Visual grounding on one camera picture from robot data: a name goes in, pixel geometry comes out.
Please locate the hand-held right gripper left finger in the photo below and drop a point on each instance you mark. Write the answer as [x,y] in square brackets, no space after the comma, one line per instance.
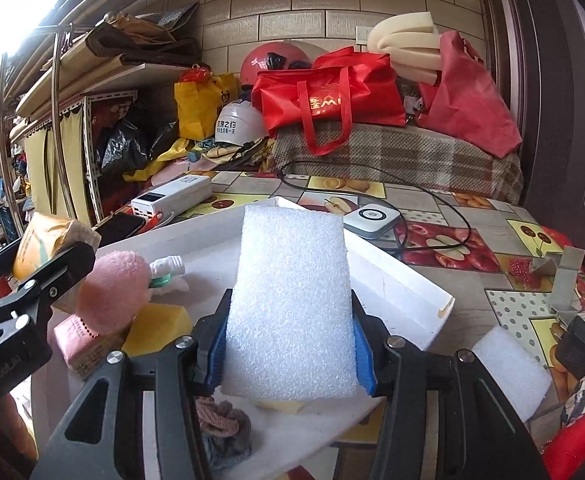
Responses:
[217,360]

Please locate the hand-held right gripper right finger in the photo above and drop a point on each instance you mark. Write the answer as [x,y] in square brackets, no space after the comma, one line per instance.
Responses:
[365,360]

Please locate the yellow tissue pack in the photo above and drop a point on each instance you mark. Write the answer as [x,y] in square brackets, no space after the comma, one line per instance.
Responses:
[42,242]

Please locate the purple knitted cloth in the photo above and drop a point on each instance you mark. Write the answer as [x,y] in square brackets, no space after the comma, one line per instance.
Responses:
[220,417]

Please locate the pink plush toy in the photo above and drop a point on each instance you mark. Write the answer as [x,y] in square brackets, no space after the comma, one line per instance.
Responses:
[112,295]

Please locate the yellow sponge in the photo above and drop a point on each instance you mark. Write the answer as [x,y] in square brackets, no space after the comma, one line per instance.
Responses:
[157,332]

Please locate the pink tissue pack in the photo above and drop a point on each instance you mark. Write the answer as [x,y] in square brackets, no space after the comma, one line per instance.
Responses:
[82,347]

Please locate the white foam tray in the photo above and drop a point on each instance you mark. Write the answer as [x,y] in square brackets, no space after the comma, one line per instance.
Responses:
[397,290]

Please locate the white foam block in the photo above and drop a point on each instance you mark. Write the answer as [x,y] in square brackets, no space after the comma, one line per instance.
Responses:
[287,300]
[519,370]

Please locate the blue knitted cloth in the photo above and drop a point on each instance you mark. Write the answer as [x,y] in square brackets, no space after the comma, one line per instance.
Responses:
[230,452]

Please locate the small white bottle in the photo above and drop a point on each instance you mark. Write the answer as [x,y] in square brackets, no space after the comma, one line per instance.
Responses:
[167,272]

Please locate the black smartphone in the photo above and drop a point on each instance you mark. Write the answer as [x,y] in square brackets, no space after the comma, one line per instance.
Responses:
[120,230]

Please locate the yellow curtain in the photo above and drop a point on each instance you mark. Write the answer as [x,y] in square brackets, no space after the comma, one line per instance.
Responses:
[65,160]

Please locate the white power bank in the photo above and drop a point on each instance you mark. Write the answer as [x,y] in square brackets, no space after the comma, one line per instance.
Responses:
[172,197]

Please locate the white round charger device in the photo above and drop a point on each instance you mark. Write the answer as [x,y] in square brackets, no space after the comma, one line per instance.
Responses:
[372,221]

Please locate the black plastic bag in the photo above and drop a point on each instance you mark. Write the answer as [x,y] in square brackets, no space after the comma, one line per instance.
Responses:
[122,147]

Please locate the yellow cloth pile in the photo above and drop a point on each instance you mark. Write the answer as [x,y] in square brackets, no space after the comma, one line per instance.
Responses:
[172,157]

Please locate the plaid cloth cover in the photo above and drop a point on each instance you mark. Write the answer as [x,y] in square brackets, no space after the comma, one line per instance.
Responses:
[397,155]

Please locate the metal storage shelf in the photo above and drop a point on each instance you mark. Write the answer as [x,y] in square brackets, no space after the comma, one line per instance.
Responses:
[107,72]

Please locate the black power adapter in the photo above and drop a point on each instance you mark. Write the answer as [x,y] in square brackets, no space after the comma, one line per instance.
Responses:
[579,347]

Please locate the grey folded cardboard piece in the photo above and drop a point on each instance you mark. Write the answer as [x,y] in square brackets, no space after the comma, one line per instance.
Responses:
[564,280]

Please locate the yellow shopping bag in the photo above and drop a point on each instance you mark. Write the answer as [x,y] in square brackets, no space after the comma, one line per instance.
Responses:
[200,107]

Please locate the floral patterned cloth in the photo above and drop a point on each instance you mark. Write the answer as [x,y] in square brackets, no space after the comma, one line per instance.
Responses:
[584,397]

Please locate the red fabric item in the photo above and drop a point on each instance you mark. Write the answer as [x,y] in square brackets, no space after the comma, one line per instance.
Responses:
[574,442]

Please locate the white helmet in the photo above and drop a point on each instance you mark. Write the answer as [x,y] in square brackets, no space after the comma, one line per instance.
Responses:
[240,122]

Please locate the red tote bag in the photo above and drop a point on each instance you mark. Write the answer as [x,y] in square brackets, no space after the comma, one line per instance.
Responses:
[332,95]

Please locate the red plastic bag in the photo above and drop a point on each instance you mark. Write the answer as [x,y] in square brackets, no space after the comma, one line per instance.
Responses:
[467,100]

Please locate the red helmet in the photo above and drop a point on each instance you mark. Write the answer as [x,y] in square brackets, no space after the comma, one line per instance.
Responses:
[267,62]

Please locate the cream foam rolls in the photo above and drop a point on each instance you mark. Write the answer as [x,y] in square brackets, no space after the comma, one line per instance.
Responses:
[407,45]

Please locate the brown wooden door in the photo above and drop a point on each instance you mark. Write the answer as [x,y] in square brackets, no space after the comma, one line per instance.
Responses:
[547,85]

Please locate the white wall socket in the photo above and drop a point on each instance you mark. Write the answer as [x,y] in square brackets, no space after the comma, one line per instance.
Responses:
[363,34]

